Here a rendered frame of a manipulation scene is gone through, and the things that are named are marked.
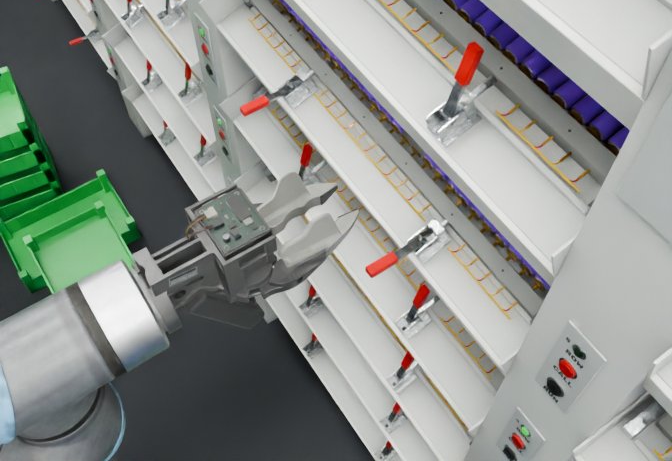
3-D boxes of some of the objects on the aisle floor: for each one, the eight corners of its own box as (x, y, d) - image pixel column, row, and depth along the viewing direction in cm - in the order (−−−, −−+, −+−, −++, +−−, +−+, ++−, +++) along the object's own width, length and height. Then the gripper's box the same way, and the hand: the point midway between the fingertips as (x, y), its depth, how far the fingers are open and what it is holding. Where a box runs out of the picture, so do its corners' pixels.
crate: (31, 294, 185) (20, 278, 178) (3, 237, 195) (-8, 220, 188) (141, 237, 194) (134, 221, 188) (109, 185, 204) (102, 168, 197)
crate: (161, 310, 183) (159, 303, 175) (84, 352, 176) (79, 347, 169) (105, 209, 189) (100, 198, 181) (28, 247, 182) (21, 237, 175)
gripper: (167, 321, 59) (383, 199, 66) (110, 226, 65) (315, 121, 71) (185, 363, 67) (378, 248, 73) (132, 274, 72) (317, 175, 78)
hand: (336, 208), depth 74 cm, fingers open, 3 cm apart
